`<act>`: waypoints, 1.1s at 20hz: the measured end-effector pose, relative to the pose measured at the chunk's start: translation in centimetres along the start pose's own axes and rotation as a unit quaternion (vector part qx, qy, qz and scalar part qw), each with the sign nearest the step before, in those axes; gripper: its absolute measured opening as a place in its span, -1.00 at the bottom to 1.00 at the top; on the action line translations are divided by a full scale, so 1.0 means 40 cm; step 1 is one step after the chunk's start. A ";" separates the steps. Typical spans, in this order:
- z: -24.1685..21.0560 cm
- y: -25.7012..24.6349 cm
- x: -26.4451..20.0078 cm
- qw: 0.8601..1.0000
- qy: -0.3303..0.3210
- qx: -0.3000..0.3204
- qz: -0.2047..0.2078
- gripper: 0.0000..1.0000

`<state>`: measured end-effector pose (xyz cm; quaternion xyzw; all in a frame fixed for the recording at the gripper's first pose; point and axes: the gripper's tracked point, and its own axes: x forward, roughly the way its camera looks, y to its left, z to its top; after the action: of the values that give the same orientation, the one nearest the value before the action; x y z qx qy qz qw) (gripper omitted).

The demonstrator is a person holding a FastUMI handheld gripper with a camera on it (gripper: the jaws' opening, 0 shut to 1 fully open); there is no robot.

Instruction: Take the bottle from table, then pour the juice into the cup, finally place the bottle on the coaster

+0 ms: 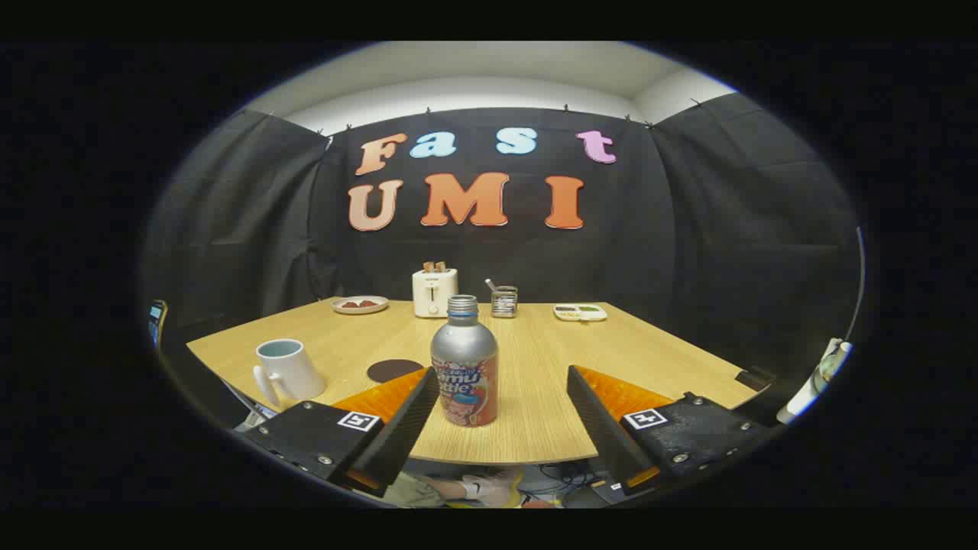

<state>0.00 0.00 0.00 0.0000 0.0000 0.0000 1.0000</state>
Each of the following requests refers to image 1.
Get black backdrop cloth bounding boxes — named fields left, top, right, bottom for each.
left=141, top=93, right=864, bottom=429

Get white round plate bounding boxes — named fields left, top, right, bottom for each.
left=331, top=296, right=390, bottom=315

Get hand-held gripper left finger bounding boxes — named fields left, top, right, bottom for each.
left=243, top=367, right=442, bottom=497

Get white cup with handle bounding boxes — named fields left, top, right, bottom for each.
left=253, top=338, right=327, bottom=408

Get person's leg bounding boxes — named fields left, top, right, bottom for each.
left=382, top=472, right=468, bottom=509

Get wooden table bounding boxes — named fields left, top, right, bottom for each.
left=186, top=298, right=771, bottom=467

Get dark cables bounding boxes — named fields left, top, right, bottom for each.
left=526, top=461, right=608, bottom=501

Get white sneaker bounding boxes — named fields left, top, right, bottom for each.
left=461, top=470, right=525, bottom=509

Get white toaster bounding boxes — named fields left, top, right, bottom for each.
left=412, top=267, right=459, bottom=319

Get dark brown round coaster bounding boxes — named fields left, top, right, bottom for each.
left=367, top=358, right=425, bottom=384

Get silver juice bottle pink label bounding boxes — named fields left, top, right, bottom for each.
left=430, top=295, right=500, bottom=427

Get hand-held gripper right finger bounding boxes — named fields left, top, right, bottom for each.
left=566, top=364, right=769, bottom=496

